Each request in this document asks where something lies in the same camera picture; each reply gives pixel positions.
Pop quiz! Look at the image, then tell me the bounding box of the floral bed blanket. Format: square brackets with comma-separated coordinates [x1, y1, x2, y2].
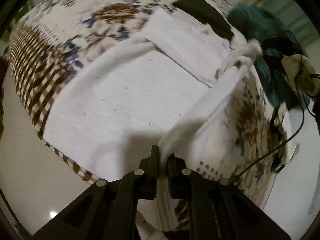
[9, 0, 291, 207]

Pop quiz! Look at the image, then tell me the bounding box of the black folded garment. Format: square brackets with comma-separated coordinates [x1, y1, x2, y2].
[172, 0, 234, 41]

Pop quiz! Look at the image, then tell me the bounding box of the cream crumpled cloth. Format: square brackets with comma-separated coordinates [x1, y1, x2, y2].
[281, 54, 319, 97]

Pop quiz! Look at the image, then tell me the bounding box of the white knit garment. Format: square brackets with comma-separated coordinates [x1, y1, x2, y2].
[43, 9, 261, 231]

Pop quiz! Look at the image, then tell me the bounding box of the black cable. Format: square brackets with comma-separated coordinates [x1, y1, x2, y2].
[231, 31, 320, 179]

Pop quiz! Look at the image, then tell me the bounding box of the dark green plush blanket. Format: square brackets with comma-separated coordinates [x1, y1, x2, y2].
[227, 4, 307, 109]

